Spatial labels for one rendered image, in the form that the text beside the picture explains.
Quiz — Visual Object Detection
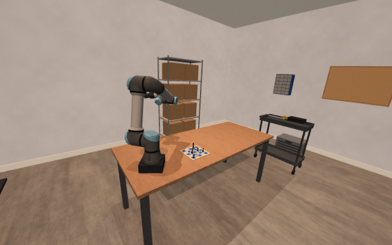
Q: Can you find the blue and cream chessboard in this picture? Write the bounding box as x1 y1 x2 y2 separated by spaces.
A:
180 145 210 161

